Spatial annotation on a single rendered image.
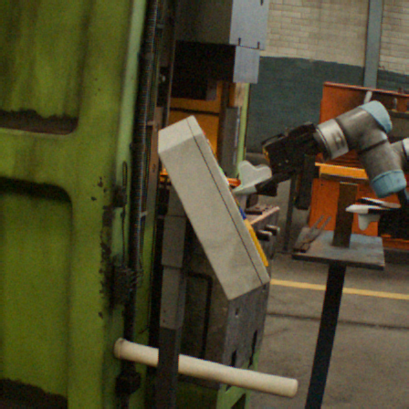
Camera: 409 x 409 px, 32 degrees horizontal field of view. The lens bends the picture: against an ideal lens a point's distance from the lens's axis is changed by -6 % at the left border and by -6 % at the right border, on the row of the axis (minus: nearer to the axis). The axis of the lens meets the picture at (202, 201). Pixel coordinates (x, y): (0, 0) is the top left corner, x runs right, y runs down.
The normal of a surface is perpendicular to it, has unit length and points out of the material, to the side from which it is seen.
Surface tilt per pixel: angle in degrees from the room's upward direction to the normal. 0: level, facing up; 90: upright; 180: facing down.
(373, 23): 90
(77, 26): 89
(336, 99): 90
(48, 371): 90
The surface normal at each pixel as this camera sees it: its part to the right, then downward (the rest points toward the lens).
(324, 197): -0.19, 0.18
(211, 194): 0.06, 0.19
